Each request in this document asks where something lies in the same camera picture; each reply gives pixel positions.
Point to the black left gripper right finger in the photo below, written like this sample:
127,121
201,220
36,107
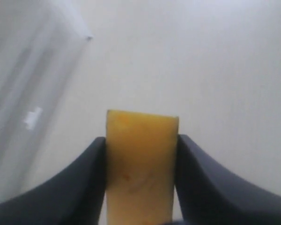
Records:
210,194

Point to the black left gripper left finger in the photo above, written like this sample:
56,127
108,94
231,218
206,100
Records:
74,196

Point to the yellow wedge block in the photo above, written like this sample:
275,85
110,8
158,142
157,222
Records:
140,160

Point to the clear plastic storage bin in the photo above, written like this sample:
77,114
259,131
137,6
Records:
26,124

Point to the white plastic drawer cabinet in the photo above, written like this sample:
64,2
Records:
40,42

